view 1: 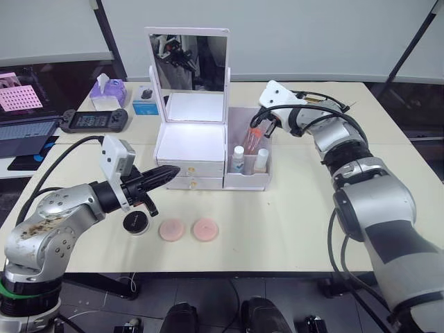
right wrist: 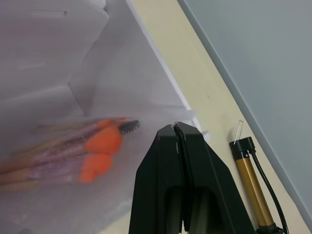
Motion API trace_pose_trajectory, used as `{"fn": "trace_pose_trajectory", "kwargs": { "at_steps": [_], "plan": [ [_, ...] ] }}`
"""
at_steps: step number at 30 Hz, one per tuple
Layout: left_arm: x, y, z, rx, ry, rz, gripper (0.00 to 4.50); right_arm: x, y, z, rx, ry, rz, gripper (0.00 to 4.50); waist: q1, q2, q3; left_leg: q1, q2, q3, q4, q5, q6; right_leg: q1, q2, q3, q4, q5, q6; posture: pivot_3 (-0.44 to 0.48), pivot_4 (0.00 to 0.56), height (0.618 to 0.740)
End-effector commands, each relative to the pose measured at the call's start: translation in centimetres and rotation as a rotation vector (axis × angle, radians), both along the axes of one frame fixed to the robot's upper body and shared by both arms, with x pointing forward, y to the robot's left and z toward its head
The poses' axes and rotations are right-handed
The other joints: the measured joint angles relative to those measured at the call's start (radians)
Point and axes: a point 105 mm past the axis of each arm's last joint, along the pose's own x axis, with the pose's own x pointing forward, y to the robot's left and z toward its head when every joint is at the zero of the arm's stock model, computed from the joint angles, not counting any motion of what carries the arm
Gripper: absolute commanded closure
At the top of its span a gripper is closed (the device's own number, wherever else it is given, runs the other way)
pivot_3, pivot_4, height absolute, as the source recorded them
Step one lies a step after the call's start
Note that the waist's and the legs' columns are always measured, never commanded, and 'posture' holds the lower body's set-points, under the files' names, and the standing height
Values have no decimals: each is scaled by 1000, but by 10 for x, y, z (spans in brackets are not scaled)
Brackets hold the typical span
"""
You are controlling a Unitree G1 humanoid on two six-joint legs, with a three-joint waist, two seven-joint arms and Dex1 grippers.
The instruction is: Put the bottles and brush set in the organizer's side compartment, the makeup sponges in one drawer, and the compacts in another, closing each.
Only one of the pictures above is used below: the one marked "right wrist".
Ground gold and black cylinder device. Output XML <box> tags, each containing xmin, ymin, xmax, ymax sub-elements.
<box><xmin>229</xmin><ymin>119</ymin><xmax>284</xmax><ymax>234</ymax></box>

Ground translucent white plastic organizer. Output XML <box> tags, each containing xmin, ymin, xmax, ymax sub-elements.
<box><xmin>0</xmin><ymin>0</ymin><xmax>211</xmax><ymax>234</ymax></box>

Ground orange makeup brush set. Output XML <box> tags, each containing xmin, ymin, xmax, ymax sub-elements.
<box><xmin>0</xmin><ymin>117</ymin><xmax>141</xmax><ymax>187</ymax></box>

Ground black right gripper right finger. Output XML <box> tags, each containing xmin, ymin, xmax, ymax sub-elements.
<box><xmin>174</xmin><ymin>122</ymin><xmax>255</xmax><ymax>234</ymax></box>

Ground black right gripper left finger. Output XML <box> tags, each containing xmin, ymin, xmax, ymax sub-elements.
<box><xmin>128</xmin><ymin>124</ymin><xmax>184</xmax><ymax>234</ymax></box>

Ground black cable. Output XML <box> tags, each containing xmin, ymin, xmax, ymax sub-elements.
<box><xmin>251</xmin><ymin>154</ymin><xmax>287</xmax><ymax>234</ymax></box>

